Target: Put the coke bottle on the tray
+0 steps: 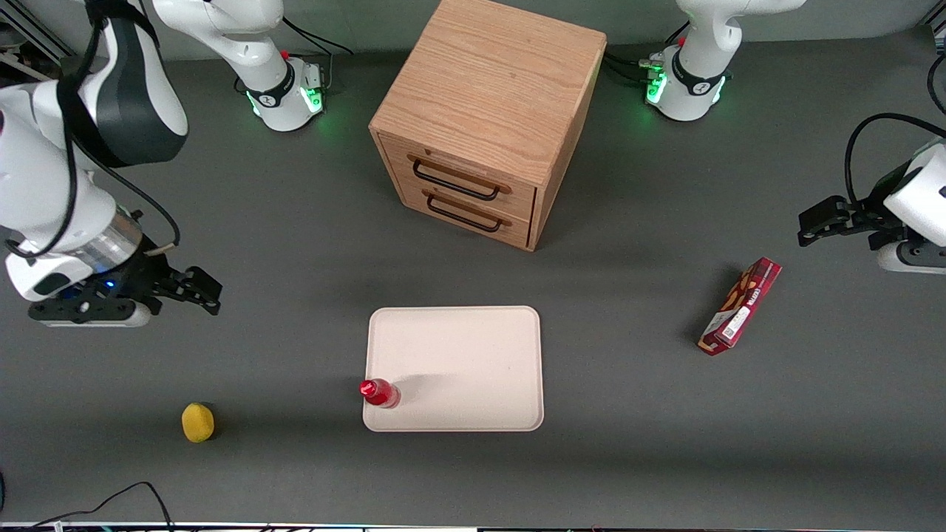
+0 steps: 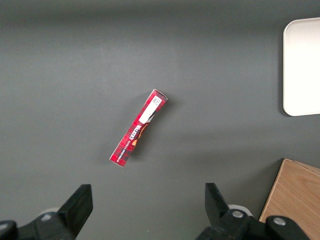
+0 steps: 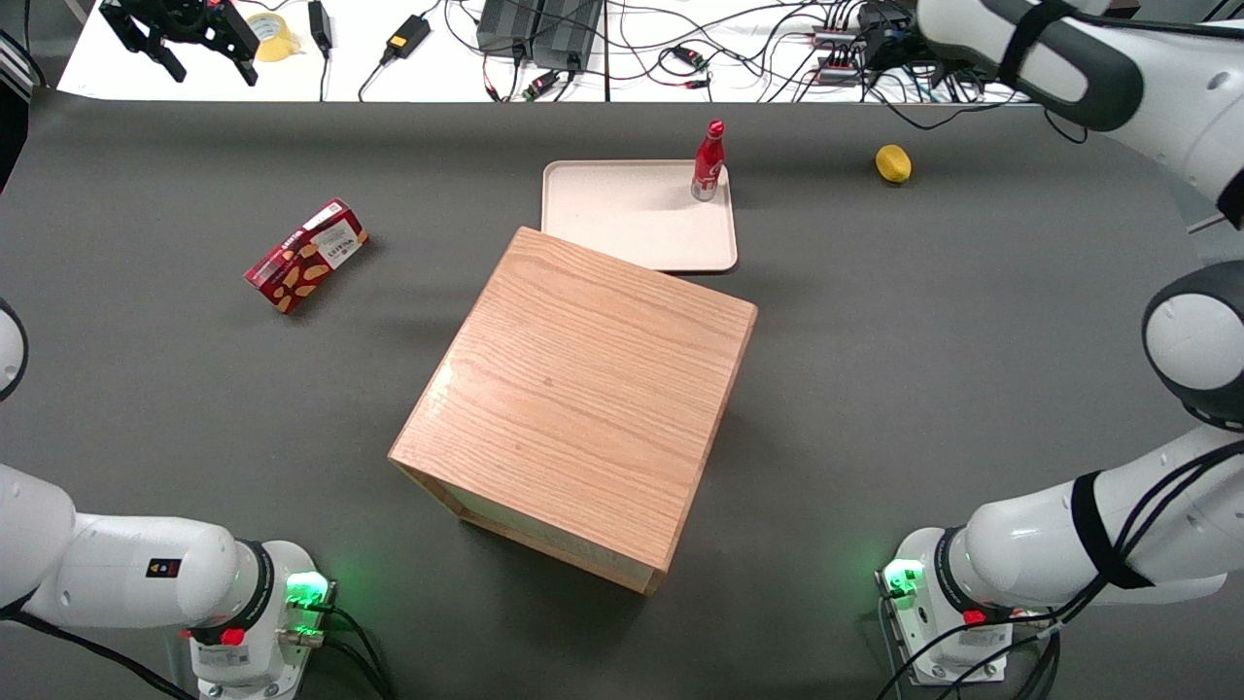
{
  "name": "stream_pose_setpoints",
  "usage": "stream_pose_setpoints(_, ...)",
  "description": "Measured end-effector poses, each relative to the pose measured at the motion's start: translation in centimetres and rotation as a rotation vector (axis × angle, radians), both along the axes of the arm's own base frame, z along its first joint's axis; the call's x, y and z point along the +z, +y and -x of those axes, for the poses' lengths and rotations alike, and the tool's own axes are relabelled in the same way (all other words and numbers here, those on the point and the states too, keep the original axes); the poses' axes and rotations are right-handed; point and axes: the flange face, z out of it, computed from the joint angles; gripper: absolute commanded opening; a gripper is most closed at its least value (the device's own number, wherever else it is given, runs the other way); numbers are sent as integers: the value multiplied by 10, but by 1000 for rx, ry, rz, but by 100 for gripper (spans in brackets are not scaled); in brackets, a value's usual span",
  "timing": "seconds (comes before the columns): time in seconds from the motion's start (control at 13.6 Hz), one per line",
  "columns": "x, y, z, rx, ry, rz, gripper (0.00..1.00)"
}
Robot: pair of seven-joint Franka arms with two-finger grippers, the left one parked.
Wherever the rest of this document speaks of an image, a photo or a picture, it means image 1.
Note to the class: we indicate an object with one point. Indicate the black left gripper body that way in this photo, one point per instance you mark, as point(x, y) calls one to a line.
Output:
point(872, 215)

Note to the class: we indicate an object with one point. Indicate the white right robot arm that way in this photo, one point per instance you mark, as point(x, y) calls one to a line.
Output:
point(37, 162)

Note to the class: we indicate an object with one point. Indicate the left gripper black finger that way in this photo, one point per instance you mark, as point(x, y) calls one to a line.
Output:
point(826, 216)
point(887, 240)

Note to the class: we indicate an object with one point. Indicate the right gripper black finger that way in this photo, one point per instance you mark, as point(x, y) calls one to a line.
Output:
point(148, 299)
point(199, 284)

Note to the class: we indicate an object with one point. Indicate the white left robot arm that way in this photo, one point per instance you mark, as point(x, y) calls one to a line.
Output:
point(698, 89)

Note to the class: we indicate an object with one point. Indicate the tall wooden drawer front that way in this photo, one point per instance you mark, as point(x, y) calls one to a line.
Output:
point(517, 198)

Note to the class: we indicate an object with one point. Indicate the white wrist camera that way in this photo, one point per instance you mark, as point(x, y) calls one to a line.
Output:
point(96, 318)
point(913, 258)

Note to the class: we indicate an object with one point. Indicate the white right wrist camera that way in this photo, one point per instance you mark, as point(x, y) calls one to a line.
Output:
point(96, 318)

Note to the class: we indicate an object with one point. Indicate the oak wooden drawer cabinet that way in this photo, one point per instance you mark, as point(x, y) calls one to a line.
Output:
point(488, 81)

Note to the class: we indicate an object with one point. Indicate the beige rectangular tray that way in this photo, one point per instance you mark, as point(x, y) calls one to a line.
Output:
point(465, 355)

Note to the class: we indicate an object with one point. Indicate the short wooden drawer front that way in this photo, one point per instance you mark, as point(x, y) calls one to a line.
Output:
point(517, 230)

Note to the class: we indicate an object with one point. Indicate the red tartan shortbread box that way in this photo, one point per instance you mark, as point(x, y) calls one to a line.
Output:
point(739, 309)

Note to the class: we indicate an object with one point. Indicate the aluminium frame profile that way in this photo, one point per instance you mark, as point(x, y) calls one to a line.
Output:
point(29, 37)

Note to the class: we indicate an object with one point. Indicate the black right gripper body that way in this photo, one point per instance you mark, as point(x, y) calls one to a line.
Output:
point(150, 278)

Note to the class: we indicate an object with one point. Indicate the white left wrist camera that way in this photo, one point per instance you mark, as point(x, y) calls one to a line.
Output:
point(913, 258)

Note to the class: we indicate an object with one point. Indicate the red coke bottle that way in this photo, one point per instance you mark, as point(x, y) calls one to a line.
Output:
point(380, 394)

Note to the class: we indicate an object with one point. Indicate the yellow lemon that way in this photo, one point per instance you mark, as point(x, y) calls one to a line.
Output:
point(198, 423)

